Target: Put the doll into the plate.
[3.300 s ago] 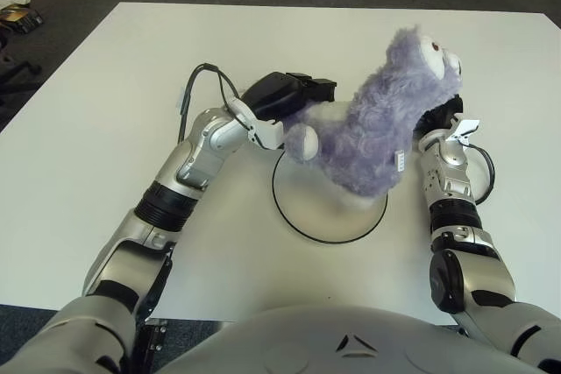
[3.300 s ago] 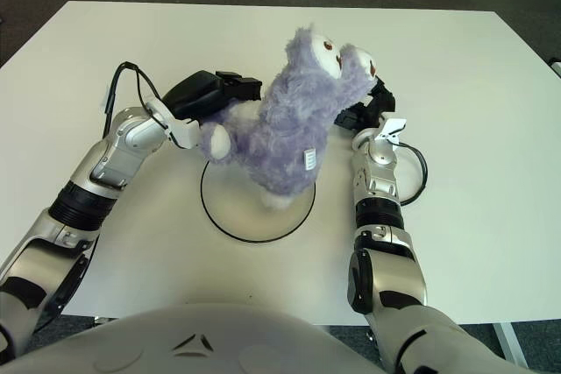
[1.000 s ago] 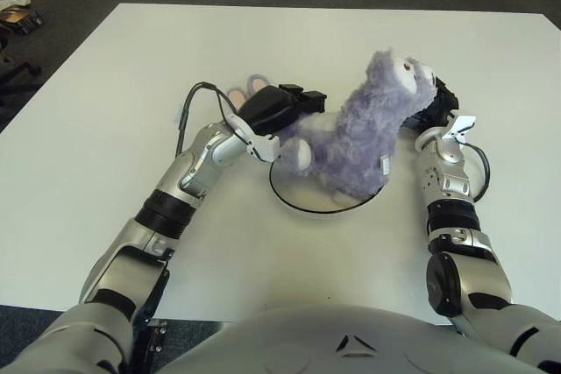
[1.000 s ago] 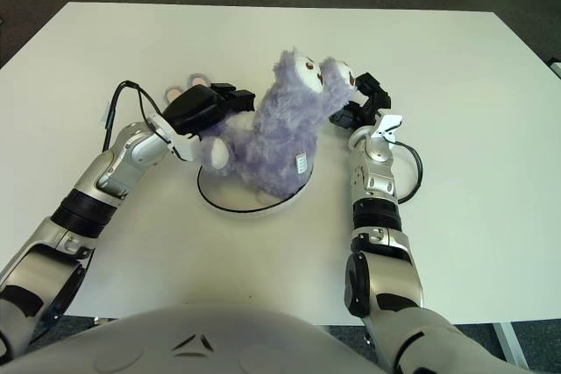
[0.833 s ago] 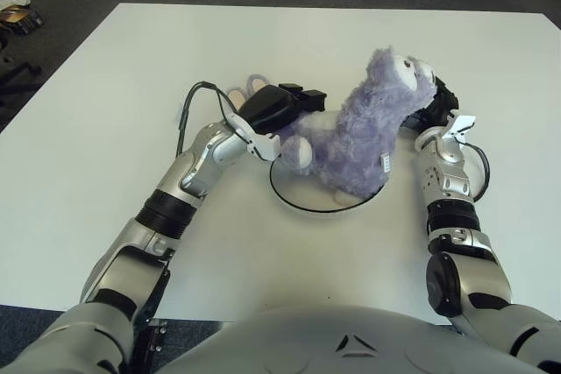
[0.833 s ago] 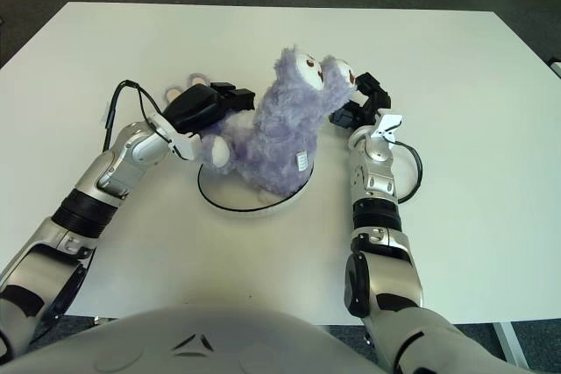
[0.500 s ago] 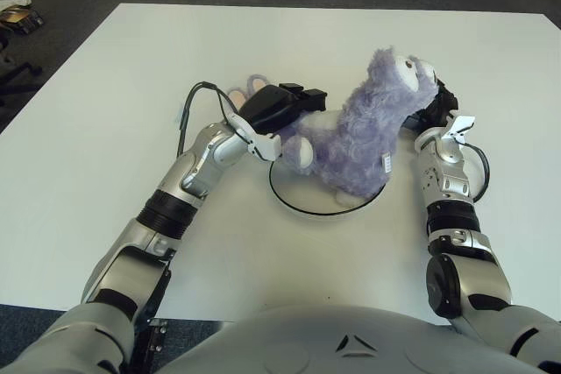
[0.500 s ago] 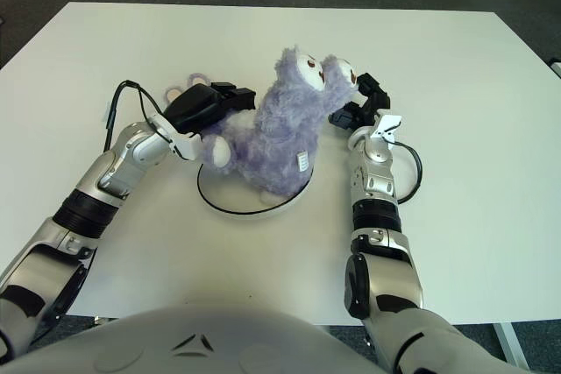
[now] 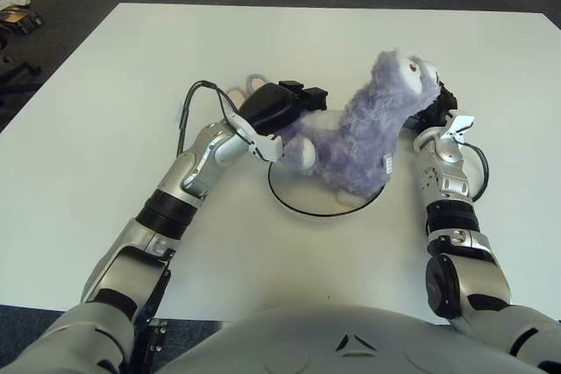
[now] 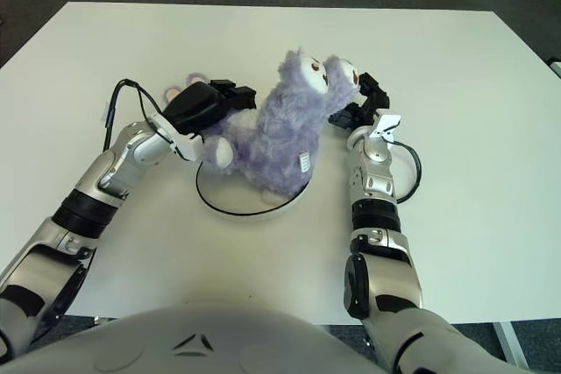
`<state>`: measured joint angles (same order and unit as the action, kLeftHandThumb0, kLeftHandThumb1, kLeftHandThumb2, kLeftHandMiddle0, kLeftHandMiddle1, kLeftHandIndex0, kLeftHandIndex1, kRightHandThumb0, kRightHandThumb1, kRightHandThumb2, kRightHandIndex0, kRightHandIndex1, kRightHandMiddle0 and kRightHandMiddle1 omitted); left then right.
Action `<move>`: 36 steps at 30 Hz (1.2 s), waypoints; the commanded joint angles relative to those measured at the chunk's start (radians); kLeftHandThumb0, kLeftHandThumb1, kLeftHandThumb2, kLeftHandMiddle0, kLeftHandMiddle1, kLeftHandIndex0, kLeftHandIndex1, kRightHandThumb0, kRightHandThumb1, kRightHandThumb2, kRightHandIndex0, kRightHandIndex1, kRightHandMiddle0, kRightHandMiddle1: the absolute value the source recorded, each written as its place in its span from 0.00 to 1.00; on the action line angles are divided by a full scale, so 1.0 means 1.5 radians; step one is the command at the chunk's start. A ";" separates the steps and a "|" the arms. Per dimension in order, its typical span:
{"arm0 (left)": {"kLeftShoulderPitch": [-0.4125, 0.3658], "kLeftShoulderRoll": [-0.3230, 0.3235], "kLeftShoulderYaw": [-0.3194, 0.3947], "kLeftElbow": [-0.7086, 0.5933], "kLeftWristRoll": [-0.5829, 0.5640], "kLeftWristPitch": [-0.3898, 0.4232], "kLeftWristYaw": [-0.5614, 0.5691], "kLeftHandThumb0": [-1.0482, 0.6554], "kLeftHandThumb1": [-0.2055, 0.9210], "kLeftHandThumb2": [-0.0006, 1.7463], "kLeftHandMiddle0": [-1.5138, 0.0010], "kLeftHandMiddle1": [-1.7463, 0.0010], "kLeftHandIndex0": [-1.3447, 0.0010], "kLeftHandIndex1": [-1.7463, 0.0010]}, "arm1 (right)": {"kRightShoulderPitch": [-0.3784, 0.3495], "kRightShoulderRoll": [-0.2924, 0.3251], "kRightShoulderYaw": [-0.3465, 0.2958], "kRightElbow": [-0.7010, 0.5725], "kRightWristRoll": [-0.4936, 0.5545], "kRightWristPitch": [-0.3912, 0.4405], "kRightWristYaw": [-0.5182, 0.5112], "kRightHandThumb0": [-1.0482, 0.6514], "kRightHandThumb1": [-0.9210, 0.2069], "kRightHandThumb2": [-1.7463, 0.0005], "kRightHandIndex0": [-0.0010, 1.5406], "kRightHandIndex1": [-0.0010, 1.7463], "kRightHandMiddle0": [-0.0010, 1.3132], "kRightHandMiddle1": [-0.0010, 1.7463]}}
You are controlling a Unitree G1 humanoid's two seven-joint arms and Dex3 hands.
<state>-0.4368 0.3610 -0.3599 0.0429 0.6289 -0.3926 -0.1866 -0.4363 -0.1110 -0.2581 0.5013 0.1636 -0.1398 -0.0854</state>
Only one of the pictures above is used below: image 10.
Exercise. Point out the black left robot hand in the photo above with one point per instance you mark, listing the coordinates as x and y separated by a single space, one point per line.
193 104

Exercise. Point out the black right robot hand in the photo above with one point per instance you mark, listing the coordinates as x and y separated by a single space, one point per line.
368 107

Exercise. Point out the purple plush bunny doll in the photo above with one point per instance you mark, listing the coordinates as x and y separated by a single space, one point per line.
280 137

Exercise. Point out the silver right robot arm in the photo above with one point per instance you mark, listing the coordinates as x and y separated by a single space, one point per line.
372 181

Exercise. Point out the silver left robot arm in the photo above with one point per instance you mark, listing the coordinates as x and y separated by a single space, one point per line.
109 164

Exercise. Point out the white plate with black rim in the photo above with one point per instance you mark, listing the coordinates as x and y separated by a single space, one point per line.
232 199

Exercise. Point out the silver robot torso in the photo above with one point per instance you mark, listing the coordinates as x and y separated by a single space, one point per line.
197 334

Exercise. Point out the white table leg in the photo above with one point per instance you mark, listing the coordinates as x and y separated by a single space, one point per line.
508 345

